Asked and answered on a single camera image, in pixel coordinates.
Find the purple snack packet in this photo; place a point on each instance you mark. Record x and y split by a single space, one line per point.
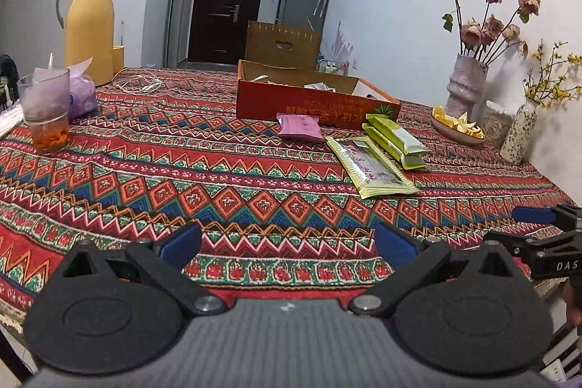
300 128

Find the purple tissue pack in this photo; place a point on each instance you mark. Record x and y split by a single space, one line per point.
82 97

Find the clear glass cup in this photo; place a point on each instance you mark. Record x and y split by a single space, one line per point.
43 115

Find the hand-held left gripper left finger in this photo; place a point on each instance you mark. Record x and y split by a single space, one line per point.
182 247

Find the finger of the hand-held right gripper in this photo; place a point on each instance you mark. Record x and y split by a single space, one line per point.
504 239
532 214

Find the yellow-green snack packet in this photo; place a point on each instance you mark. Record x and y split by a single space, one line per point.
373 170

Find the patterned red tablecloth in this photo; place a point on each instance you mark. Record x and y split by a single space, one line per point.
227 170

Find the black bag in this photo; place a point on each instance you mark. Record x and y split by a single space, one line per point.
7 79

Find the white snack packet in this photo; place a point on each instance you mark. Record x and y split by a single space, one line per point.
318 87
260 77

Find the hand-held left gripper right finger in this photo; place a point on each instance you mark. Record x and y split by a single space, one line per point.
395 245

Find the pink ceramic vase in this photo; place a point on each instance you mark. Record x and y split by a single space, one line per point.
463 88

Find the pile of orange peels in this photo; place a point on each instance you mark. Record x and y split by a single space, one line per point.
457 124

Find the green snack packet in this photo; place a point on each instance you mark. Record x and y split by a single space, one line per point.
410 163
395 135

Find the white plastic bag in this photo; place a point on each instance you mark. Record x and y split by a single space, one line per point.
11 122

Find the bowl of yellow peels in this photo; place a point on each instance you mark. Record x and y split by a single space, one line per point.
454 139

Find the dried pink rose bouquet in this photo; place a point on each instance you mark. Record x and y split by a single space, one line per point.
470 33

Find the purple flower wall sticker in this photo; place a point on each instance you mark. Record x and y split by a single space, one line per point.
338 42

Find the dark entrance door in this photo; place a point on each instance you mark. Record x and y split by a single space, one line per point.
213 29

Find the rack with bottles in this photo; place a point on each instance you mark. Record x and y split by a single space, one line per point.
332 66

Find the clear storage jar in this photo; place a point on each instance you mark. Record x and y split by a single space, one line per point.
495 126

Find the red cardboard box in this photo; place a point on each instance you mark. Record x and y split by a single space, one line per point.
273 101

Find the yellow thermos jug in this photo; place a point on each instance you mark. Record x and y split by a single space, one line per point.
88 33

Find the brown cardboard box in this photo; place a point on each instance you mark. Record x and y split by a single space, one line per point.
263 47

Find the floral patterned vase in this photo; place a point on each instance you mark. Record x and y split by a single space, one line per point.
518 133

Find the yellow flower branches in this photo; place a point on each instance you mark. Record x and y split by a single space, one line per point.
555 84

